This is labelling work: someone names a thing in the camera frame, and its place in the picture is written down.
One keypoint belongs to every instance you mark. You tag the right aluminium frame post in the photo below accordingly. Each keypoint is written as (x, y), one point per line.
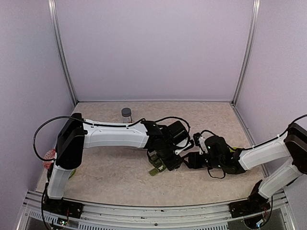
(248, 51)

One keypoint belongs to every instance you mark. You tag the green weekly pill organizer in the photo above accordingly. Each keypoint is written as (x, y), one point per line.
(155, 161)

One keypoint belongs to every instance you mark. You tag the green plate left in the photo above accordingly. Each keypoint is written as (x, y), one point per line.
(72, 173)

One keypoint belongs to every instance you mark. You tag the orange pill bottle grey cap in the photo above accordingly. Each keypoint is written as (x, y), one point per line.
(126, 115)

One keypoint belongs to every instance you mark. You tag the left aluminium frame post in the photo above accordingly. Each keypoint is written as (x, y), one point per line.
(60, 48)

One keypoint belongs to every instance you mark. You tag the red patterned round tin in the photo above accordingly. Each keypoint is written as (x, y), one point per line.
(49, 158)

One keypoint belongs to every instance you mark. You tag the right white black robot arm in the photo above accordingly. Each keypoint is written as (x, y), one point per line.
(215, 153)

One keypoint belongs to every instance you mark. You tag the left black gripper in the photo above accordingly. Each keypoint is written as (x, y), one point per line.
(173, 165)

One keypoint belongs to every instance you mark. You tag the front aluminium rail base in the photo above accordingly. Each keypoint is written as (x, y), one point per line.
(98, 216)

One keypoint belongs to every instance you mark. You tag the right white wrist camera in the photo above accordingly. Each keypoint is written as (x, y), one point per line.
(199, 141)

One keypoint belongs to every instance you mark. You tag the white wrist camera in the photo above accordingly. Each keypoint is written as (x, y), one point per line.
(199, 141)
(185, 145)

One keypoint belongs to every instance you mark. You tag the aluminium frame post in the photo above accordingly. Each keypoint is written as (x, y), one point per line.
(60, 48)
(248, 51)

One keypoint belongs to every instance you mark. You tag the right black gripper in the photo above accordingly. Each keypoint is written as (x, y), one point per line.
(193, 159)

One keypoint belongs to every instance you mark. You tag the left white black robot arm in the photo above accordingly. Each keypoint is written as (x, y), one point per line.
(79, 134)

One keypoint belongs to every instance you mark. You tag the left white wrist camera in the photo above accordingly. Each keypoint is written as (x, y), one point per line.
(185, 145)

